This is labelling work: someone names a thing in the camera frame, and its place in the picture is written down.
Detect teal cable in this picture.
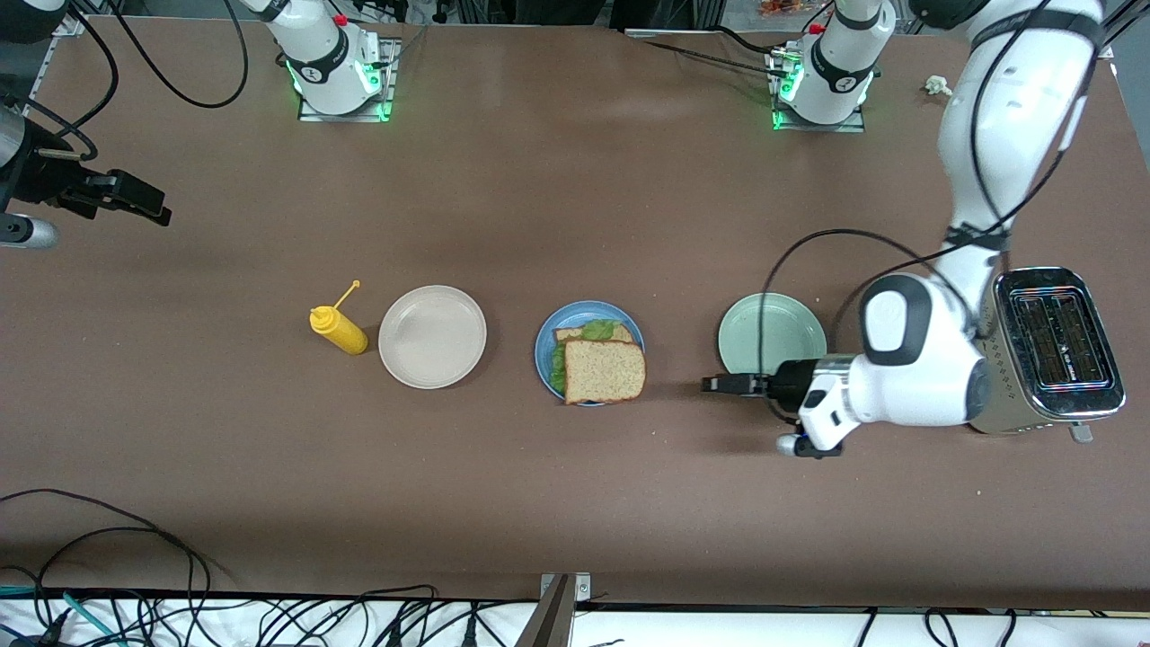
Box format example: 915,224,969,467
0,586,122,646

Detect black base cable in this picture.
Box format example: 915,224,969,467
714,25,784,57
642,40,792,77

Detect pale green round plate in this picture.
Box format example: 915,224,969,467
718,293,828,386

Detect green lettuce leaf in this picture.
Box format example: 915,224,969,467
548,320,623,397

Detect aluminium frame rail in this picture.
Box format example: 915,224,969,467
1101,0,1150,60
49,0,91,39

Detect beige round plate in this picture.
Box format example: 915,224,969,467
377,285,488,390

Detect white bench panel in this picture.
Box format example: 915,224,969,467
0,595,1150,647

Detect yellow squeeze bottle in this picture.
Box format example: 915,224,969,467
309,279,369,357

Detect brown bread slice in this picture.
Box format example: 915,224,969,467
562,338,648,406
553,323,635,345

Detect blue round plate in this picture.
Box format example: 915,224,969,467
535,300,646,408

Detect beige chrome toaster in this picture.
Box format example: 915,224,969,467
966,266,1127,445

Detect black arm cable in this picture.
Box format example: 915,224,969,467
969,0,1104,236
0,4,120,164
108,0,252,110
758,228,980,425

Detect aluminium frame post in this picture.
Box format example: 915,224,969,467
517,572,592,647

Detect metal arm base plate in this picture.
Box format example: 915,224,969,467
766,49,868,133
296,36,398,122

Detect long looping black cable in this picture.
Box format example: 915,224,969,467
0,489,213,623

